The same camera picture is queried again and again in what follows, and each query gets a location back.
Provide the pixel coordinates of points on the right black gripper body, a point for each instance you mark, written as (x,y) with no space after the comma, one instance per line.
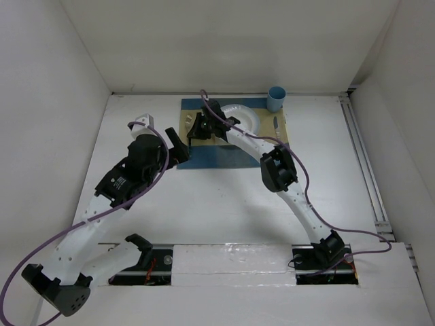
(202,128)

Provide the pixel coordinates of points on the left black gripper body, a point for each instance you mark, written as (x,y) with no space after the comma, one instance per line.
(156,169)

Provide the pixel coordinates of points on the blue beige cloth placemat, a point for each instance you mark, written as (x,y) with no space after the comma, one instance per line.
(216,153)

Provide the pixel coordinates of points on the silver fork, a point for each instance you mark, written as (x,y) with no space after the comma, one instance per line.
(188,126)

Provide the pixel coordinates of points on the white blue-rimmed plate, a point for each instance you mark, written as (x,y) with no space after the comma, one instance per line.
(247,116)

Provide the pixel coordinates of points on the silver knife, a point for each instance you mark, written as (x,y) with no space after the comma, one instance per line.
(277,128)

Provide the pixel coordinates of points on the blue cup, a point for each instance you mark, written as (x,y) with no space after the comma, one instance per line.
(275,98)

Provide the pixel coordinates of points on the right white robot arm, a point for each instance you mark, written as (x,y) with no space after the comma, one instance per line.
(278,174)

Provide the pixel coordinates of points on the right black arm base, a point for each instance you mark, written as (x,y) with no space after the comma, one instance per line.
(309,270)

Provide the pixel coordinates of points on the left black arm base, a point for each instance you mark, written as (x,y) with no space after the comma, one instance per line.
(157,272)

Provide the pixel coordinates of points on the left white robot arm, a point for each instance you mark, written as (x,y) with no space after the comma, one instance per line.
(67,279)

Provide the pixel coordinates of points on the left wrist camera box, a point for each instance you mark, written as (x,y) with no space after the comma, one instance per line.
(141,126)

